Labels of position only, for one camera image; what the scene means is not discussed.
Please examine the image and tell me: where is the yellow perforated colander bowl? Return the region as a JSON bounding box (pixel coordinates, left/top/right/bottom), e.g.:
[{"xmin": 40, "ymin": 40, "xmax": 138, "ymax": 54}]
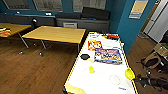
[{"xmin": 124, "ymin": 67, "xmax": 136, "ymax": 81}]

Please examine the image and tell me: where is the small yellow bowl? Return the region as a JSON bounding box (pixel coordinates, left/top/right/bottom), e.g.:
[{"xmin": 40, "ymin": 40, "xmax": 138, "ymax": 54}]
[{"xmin": 88, "ymin": 66, "xmax": 96, "ymax": 74}]

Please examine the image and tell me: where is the cardboard box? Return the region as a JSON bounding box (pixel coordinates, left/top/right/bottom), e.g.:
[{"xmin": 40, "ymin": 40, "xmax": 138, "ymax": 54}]
[{"xmin": 153, "ymin": 43, "xmax": 168, "ymax": 58}]

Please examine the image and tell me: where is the blue purple board game box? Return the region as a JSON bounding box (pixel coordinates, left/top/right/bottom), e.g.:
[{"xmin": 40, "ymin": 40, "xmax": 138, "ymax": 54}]
[{"xmin": 93, "ymin": 48, "xmax": 123, "ymax": 64}]

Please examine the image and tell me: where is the white sheet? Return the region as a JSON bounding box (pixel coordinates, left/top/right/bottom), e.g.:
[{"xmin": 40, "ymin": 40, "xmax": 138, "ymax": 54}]
[{"xmin": 99, "ymin": 37, "xmax": 120, "ymax": 49}]

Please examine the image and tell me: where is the red black item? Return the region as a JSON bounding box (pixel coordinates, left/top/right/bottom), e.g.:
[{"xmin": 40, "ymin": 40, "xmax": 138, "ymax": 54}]
[{"xmin": 105, "ymin": 33, "xmax": 120, "ymax": 40}]

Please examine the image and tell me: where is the red yellow board game box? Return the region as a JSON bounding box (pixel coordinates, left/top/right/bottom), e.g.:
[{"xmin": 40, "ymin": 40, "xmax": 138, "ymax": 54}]
[{"xmin": 87, "ymin": 39, "xmax": 102, "ymax": 52}]

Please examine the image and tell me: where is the small black bowl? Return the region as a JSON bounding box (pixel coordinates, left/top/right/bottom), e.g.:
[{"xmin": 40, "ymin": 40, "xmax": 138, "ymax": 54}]
[{"xmin": 80, "ymin": 53, "xmax": 92, "ymax": 61}]

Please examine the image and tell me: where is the grey sofa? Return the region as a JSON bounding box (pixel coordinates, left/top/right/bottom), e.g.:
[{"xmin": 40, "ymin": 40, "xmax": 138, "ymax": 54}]
[{"xmin": 55, "ymin": 13, "xmax": 111, "ymax": 34}]

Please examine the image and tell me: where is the black cushion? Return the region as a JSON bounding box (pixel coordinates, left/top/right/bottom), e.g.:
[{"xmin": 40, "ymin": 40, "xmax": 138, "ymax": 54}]
[{"xmin": 81, "ymin": 7, "xmax": 111, "ymax": 21}]

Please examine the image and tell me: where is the large wooden table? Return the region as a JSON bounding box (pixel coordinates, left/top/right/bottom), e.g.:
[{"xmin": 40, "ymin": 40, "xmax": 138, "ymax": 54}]
[{"xmin": 21, "ymin": 25, "xmax": 87, "ymax": 56}]

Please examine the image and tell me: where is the black round lamp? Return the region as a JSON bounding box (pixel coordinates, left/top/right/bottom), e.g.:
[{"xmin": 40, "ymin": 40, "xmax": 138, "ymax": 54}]
[{"xmin": 31, "ymin": 18, "xmax": 38, "ymax": 29}]

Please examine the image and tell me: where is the dark low bench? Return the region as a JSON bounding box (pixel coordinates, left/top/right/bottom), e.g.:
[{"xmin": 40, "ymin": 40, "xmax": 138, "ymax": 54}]
[{"xmin": 0, "ymin": 13, "xmax": 57, "ymax": 28}]

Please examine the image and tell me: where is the wooden table with red item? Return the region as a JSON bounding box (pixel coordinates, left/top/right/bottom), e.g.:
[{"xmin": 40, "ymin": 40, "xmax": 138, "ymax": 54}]
[{"xmin": 0, "ymin": 22, "xmax": 33, "ymax": 50}]

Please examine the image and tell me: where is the red orange item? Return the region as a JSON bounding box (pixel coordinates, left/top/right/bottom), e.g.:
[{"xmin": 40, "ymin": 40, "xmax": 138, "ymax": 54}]
[{"xmin": 0, "ymin": 28, "xmax": 10, "ymax": 37}]

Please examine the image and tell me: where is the white gaming table yellow frame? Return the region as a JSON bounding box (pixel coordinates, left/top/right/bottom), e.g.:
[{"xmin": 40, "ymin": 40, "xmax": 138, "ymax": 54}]
[{"xmin": 62, "ymin": 30, "xmax": 139, "ymax": 94}]

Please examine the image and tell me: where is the yellow poster blue frame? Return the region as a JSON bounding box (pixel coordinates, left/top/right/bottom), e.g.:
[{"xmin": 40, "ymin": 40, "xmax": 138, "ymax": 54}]
[{"xmin": 128, "ymin": 0, "xmax": 149, "ymax": 20}]

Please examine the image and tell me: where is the wide wall window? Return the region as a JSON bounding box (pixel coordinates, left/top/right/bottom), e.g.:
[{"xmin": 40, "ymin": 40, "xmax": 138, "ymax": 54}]
[{"xmin": 72, "ymin": 0, "xmax": 107, "ymax": 14}]

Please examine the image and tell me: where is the wall window with light reflections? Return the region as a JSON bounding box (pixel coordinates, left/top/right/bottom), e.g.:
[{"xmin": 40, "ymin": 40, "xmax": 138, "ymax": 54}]
[{"xmin": 32, "ymin": 0, "xmax": 64, "ymax": 13}]

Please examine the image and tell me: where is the narrow wall window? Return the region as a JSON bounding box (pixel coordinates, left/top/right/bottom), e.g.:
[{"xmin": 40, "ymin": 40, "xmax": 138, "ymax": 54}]
[{"xmin": 2, "ymin": 0, "xmax": 32, "ymax": 11}]

